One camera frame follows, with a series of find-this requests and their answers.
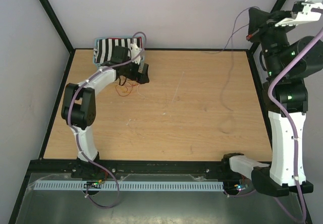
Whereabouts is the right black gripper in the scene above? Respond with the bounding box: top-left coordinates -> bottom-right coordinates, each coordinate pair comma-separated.
247,7 -> 301,79

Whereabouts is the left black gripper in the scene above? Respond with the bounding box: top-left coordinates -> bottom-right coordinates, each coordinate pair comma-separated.
122,56 -> 148,84

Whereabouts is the dark purple wire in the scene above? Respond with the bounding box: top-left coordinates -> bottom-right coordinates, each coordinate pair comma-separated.
203,6 -> 260,134

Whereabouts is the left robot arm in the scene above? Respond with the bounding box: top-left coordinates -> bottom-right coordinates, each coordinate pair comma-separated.
61,42 -> 149,178

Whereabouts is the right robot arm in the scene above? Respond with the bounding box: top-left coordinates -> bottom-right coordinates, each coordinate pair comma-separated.
221,2 -> 322,197

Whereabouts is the white zip tie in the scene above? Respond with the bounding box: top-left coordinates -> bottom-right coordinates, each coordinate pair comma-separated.
171,71 -> 185,103

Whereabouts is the black white striped cloth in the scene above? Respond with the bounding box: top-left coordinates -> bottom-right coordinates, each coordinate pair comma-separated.
93,37 -> 132,65

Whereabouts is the light blue plastic basket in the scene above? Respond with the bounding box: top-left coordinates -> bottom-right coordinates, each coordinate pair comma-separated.
93,33 -> 146,68

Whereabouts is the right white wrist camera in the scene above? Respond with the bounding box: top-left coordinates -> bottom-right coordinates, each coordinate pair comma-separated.
275,0 -> 322,27

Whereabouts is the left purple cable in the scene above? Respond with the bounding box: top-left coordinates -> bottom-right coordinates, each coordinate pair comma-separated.
67,31 -> 148,209

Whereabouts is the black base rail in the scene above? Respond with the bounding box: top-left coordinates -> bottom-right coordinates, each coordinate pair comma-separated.
27,159 -> 242,181

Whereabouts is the black enclosure frame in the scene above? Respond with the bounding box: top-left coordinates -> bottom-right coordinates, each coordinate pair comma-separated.
7,0 -> 313,224

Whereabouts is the light blue slotted cable duct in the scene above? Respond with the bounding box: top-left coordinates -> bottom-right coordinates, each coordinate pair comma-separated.
33,180 -> 223,192

